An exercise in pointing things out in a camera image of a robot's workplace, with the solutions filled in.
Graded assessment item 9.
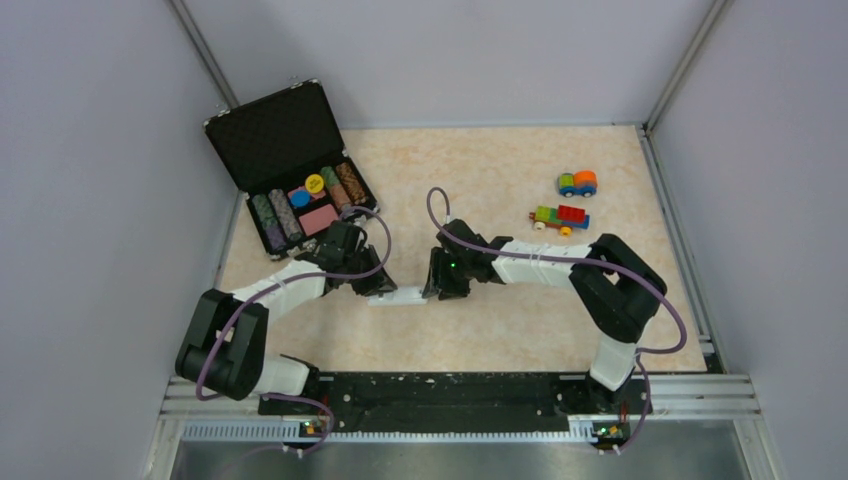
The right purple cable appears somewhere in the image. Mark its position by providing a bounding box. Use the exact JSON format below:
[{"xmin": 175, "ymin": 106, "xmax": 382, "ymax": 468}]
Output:
[{"xmin": 425, "ymin": 186, "xmax": 689, "ymax": 453}]

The orange blue toy car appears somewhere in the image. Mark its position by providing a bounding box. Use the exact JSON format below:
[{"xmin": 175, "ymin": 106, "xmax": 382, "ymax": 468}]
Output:
[{"xmin": 557, "ymin": 170, "xmax": 598, "ymax": 198}]

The pink card deck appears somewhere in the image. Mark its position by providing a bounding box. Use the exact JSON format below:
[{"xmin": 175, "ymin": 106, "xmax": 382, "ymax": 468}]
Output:
[{"xmin": 298, "ymin": 205, "xmax": 339, "ymax": 236}]

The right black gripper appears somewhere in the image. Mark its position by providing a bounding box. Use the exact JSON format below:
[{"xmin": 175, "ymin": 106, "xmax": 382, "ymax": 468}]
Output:
[{"xmin": 424, "ymin": 247, "xmax": 474, "ymax": 302}]

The green pink chip stack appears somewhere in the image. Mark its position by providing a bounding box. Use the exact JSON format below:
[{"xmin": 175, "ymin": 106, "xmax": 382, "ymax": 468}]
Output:
[{"xmin": 319, "ymin": 166, "xmax": 352, "ymax": 212}]

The white remote control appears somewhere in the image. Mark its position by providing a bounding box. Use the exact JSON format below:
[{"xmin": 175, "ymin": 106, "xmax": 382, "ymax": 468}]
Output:
[{"xmin": 367, "ymin": 286, "xmax": 428, "ymax": 307}]

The blue poker chip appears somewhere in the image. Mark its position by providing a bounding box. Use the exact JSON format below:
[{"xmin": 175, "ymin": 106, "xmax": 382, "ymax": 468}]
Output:
[{"xmin": 288, "ymin": 189, "xmax": 312, "ymax": 208}]

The green poker chip stack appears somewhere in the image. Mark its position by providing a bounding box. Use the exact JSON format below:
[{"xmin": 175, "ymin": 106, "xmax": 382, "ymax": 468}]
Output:
[{"xmin": 250, "ymin": 195, "xmax": 286, "ymax": 252}]

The yellow poker chip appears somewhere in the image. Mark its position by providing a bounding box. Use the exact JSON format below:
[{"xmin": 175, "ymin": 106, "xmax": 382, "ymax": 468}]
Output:
[{"xmin": 304, "ymin": 174, "xmax": 325, "ymax": 195}]

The black poker chip case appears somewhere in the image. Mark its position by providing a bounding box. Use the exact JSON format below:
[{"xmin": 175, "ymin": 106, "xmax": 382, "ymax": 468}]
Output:
[{"xmin": 203, "ymin": 79, "xmax": 380, "ymax": 260}]

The lego brick truck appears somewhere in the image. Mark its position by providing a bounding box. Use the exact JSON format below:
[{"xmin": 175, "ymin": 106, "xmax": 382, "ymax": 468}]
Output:
[{"xmin": 528, "ymin": 205, "xmax": 591, "ymax": 236}]

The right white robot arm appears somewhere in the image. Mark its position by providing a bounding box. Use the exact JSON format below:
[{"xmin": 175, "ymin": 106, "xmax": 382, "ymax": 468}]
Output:
[{"xmin": 422, "ymin": 219, "xmax": 667, "ymax": 412}]

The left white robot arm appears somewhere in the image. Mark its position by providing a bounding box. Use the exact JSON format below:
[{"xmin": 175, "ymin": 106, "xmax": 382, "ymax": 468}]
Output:
[{"xmin": 175, "ymin": 221, "xmax": 397, "ymax": 414}]

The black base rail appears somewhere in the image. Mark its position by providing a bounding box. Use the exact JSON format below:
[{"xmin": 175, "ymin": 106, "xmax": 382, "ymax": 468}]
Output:
[{"xmin": 258, "ymin": 370, "xmax": 654, "ymax": 439}]

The brown poker chip stack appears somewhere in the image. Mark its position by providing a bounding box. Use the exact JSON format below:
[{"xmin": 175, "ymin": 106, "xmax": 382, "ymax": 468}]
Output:
[{"xmin": 335, "ymin": 162, "xmax": 368, "ymax": 205}]

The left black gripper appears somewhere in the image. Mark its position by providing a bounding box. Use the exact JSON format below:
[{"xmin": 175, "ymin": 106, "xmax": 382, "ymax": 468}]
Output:
[{"xmin": 344, "ymin": 244, "xmax": 397, "ymax": 297}]

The purple grey chip stack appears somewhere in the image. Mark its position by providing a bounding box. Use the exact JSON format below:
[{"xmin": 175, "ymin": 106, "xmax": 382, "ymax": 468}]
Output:
[{"xmin": 268, "ymin": 189, "xmax": 305, "ymax": 242}]

